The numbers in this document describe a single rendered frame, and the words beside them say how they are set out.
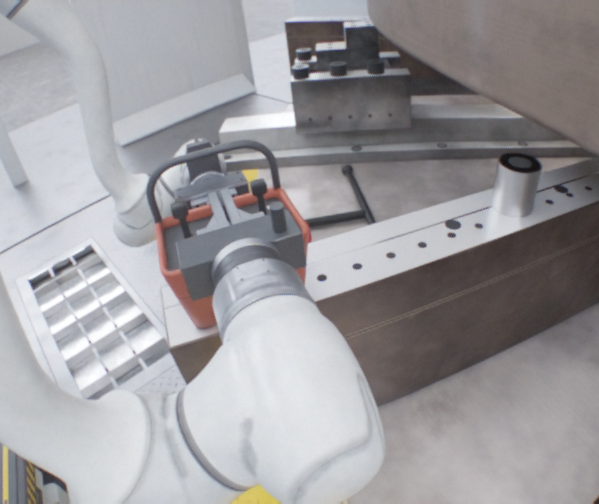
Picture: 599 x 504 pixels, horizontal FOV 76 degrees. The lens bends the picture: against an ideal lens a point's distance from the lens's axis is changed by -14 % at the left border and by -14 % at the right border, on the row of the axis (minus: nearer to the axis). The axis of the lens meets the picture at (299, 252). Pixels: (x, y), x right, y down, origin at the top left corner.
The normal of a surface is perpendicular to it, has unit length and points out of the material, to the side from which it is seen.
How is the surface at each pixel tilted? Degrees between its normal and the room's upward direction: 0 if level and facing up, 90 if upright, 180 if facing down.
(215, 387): 31
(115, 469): 38
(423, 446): 0
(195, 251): 0
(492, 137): 90
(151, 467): 51
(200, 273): 90
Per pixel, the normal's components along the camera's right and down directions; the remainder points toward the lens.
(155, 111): 0.31, -0.37
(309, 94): -0.06, 0.63
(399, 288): 0.33, 0.57
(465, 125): -0.09, 0.36
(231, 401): -0.58, -0.42
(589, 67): -0.93, 0.30
